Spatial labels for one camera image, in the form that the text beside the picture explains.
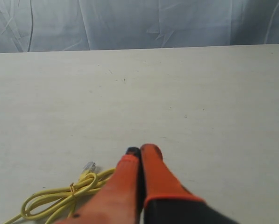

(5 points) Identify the grey wrinkled backdrop curtain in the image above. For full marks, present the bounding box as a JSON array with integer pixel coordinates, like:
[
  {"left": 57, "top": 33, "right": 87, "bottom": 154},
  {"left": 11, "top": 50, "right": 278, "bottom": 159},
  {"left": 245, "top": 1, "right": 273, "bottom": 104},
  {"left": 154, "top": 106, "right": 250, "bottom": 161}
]
[{"left": 0, "top": 0, "right": 279, "bottom": 53}]

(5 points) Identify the yellow ethernet cable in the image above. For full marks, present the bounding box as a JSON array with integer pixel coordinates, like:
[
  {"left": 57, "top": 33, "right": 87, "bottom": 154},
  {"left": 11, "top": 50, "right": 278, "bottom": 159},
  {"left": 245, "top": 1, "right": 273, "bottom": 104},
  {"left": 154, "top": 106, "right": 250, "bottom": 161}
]
[{"left": 1, "top": 161, "right": 116, "bottom": 224}]

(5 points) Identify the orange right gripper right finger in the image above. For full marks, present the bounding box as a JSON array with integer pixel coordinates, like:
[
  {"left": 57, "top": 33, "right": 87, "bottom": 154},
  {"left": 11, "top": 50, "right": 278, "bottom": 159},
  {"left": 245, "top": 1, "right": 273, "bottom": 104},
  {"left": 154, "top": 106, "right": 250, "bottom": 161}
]
[{"left": 141, "top": 144, "right": 236, "bottom": 224}]

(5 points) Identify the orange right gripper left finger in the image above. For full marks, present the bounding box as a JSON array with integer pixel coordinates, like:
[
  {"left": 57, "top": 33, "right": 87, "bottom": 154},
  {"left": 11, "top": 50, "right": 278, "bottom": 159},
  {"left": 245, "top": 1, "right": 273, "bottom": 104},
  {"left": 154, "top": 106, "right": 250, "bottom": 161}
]
[{"left": 57, "top": 147, "right": 142, "bottom": 224}]

